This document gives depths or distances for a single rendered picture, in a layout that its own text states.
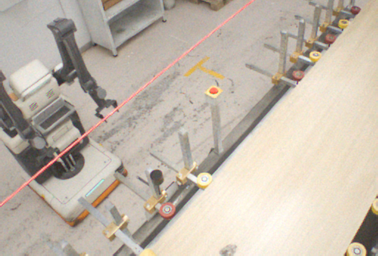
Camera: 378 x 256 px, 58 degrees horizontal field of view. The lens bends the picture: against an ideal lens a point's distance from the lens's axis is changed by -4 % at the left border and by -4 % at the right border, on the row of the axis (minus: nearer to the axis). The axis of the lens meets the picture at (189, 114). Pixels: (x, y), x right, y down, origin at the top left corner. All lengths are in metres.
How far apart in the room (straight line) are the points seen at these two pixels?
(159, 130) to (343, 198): 1.96
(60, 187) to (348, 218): 2.03
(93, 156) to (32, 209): 0.71
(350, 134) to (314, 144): 0.23
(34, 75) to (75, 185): 1.07
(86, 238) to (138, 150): 0.89
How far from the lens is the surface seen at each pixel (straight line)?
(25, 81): 2.08
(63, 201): 2.81
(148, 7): 4.91
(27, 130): 1.97
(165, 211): 1.82
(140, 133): 3.37
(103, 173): 2.84
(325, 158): 2.01
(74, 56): 1.94
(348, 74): 2.52
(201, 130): 3.28
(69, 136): 2.45
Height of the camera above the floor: 2.49
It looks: 46 degrees down
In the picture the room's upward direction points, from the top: 9 degrees counter-clockwise
